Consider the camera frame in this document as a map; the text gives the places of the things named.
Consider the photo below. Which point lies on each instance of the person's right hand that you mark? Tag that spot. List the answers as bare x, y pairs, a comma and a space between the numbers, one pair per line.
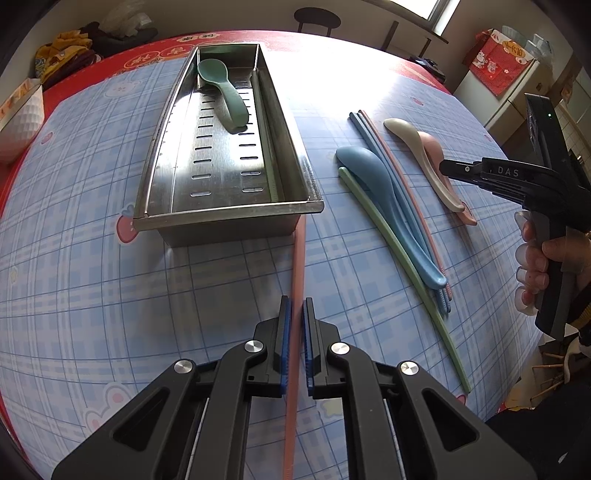
531, 270

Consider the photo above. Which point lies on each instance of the blue plaid tablecloth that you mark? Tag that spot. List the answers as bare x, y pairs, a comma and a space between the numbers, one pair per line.
138, 323

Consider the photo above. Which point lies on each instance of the red gift bag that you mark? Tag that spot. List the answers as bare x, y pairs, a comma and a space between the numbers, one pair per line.
498, 62

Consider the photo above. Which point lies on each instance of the green spoon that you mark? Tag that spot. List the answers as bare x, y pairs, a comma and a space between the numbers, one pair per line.
226, 101

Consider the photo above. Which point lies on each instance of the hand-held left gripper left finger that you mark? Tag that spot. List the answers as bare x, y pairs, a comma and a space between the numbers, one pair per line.
285, 344

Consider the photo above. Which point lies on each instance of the wooden chair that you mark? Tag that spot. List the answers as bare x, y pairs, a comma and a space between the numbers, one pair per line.
551, 369

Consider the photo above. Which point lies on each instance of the person's dark clothing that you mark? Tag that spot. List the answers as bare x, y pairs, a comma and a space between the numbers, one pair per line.
545, 438

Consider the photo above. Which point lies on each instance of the black round stool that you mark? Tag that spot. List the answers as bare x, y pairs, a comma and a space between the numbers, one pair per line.
317, 18

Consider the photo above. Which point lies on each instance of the clear plastic bag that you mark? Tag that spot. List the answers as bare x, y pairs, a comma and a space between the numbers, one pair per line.
124, 18

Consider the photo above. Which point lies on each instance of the green chopstick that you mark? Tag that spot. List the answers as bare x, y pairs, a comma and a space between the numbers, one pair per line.
274, 189
442, 332

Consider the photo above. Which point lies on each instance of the small black object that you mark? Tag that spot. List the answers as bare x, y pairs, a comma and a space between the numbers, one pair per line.
427, 67

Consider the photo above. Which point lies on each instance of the stainless steel utensil tray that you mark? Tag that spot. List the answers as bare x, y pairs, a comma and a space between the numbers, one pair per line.
217, 161

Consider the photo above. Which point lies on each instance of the yellow clothing pile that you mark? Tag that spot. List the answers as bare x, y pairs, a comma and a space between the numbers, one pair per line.
64, 50

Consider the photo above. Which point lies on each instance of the pink chopstick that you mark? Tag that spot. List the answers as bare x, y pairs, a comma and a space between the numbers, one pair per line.
298, 277
388, 161

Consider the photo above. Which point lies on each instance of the pink spoon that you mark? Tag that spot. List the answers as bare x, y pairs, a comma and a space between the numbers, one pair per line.
431, 145

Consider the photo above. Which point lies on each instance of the cream spoon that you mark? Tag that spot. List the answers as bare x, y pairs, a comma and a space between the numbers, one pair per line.
401, 129

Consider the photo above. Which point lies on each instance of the white refrigerator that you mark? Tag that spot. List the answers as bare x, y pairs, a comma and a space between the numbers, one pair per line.
503, 106

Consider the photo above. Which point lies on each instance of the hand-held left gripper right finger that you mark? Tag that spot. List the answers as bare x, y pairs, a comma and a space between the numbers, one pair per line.
308, 346

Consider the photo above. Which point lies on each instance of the dark wall shelf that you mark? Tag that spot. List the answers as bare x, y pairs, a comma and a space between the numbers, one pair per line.
415, 32

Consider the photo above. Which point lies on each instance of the white tissue box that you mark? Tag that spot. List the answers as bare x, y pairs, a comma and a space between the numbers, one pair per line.
21, 120

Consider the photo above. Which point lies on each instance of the pale plastic bags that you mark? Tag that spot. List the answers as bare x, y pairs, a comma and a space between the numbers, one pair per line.
535, 44

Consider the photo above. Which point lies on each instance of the window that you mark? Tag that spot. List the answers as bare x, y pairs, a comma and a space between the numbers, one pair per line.
445, 11

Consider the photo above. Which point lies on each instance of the blue spoon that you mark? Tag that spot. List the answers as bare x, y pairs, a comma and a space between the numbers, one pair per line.
369, 166

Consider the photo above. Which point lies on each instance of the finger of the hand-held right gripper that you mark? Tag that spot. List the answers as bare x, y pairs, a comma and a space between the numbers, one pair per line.
459, 170

